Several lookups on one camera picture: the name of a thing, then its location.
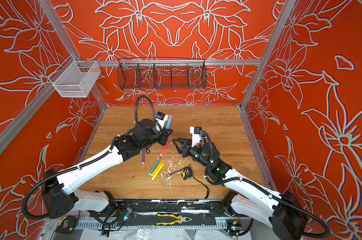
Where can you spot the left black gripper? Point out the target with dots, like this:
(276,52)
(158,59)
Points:
(165,134)

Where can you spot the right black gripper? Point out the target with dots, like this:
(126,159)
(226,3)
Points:
(187,147)

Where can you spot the purple marker pen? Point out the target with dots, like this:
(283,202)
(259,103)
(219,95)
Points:
(143,156)

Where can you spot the pink marker pen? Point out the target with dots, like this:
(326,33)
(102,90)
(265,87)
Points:
(164,148)

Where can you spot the blue marker pen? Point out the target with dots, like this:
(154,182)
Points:
(168,122)

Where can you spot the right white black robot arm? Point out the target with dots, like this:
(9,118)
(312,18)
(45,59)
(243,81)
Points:
(282,213)

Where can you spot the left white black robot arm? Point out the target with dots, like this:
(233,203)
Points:
(60,190)

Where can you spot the orange marker pen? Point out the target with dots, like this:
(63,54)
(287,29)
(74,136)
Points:
(156,168)

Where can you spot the green marker pen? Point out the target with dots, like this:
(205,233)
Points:
(154,166)

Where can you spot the silver wrench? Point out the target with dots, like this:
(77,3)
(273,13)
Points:
(178,171)

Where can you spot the yellow black tape measure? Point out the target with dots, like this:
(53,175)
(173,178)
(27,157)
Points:
(187,173)

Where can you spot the black tape measure on ledge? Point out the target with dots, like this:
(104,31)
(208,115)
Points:
(67,225)

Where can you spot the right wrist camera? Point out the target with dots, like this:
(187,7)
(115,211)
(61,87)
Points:
(196,135)

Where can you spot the black wire basket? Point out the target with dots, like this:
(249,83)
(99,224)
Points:
(162,74)

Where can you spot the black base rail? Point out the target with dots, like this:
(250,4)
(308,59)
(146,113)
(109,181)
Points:
(211,207)

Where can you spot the yellow handled pliers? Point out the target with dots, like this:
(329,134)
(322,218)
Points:
(176,219)

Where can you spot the white wire basket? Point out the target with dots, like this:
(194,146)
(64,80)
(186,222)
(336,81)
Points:
(75,79)

